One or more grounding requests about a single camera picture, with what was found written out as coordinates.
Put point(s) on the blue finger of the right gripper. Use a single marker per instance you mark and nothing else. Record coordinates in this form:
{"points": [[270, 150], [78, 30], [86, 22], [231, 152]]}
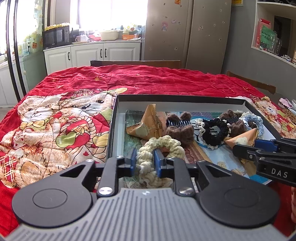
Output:
{"points": [[245, 152], [284, 145]]}

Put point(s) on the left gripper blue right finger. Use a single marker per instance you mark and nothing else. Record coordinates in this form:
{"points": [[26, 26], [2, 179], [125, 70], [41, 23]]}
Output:
{"points": [[177, 170]]}

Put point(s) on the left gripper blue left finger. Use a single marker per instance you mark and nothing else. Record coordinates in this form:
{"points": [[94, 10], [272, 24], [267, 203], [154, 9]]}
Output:
{"points": [[112, 170]]}

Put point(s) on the brown paper pyramid packet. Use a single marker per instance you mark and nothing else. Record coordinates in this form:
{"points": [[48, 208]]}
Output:
{"points": [[248, 138], [150, 125]]}

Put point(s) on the cream crochet scrunchie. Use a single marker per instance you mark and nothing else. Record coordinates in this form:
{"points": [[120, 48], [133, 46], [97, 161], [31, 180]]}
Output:
{"points": [[150, 160]]}

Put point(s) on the brown knit hair claw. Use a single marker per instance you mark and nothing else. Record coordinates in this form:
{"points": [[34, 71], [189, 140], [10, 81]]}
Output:
{"points": [[237, 125], [180, 128]]}

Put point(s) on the blue crochet scrunchie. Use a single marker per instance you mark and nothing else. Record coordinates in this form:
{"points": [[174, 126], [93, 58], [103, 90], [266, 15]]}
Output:
{"points": [[252, 121]]}

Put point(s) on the black white-trim scrunchie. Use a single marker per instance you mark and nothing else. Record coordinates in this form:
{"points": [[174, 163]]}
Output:
{"points": [[211, 133]]}

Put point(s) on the person's right hand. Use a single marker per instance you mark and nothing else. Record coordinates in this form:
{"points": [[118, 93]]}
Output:
{"points": [[293, 203]]}

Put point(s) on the wooden bead mat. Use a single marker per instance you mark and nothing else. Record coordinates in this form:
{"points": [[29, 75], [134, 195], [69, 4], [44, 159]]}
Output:
{"points": [[289, 115]]}

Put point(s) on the colourful printed paper sheet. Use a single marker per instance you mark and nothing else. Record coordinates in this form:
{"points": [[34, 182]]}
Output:
{"points": [[222, 156]]}

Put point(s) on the black shallow cardboard box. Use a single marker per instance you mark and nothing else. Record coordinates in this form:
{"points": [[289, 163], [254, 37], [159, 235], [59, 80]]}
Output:
{"points": [[176, 105]]}

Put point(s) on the white plates stack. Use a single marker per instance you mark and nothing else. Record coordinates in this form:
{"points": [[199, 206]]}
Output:
{"points": [[293, 101]]}

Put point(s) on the brown wooden chair right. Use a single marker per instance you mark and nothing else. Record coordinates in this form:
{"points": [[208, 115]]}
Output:
{"points": [[270, 88]]}

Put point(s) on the red quilted bedspread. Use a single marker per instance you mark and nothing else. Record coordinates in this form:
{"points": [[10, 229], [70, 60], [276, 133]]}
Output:
{"points": [[65, 119]]}

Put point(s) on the dark wooden chair back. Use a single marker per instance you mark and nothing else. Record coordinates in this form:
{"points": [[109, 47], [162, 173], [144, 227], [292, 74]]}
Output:
{"points": [[173, 64]]}

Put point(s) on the green sign card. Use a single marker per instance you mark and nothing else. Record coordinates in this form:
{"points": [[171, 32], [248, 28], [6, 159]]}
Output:
{"points": [[267, 38]]}

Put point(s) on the white kitchen cabinet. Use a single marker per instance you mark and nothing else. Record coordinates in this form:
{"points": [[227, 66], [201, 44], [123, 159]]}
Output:
{"points": [[80, 54]]}

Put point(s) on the silver double-door refrigerator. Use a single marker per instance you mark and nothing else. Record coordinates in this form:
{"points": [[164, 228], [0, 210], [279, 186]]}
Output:
{"points": [[194, 32]]}

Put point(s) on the beige plastic basin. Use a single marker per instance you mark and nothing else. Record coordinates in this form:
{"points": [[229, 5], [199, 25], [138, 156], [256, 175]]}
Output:
{"points": [[109, 35]]}

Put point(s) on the white mug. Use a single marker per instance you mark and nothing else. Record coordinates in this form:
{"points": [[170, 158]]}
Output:
{"points": [[81, 38]]}

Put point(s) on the black microwave oven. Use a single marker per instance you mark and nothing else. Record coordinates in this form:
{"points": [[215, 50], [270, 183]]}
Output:
{"points": [[56, 37]]}

